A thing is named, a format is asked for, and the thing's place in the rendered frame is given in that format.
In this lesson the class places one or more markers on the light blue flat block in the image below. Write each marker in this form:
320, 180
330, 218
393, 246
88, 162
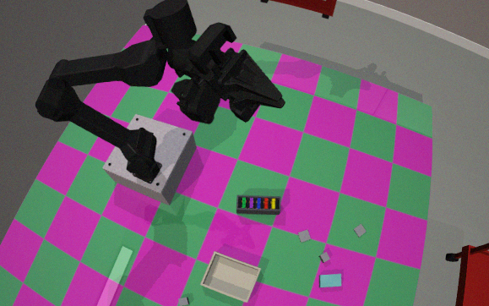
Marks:
332, 280

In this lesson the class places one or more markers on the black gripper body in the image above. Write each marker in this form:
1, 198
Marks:
206, 56

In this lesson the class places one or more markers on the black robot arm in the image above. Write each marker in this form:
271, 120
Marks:
143, 64

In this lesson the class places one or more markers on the beige shallow tray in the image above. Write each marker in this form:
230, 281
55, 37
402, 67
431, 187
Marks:
230, 276

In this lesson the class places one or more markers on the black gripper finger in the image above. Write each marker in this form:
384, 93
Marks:
245, 98
244, 74

